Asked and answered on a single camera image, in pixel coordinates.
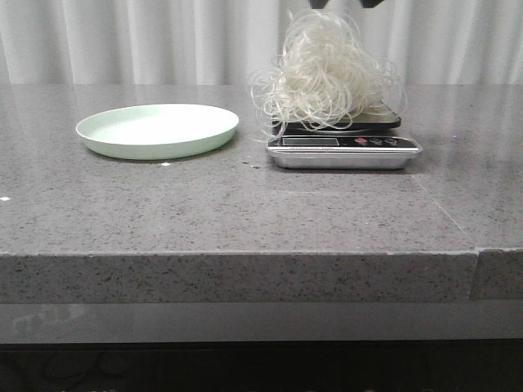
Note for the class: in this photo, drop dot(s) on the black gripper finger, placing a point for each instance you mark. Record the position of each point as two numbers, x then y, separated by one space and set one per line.
369 4
318 4

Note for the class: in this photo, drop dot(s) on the white vermicelli bundle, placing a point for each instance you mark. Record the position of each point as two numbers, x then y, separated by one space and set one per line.
323 77

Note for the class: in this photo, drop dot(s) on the digital kitchen scale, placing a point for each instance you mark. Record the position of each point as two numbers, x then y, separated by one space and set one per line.
372 140

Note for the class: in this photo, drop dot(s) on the light green plate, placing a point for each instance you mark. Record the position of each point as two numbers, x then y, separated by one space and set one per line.
161 131

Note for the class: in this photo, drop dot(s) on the white curtain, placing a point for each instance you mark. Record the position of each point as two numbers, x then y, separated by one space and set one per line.
226 42

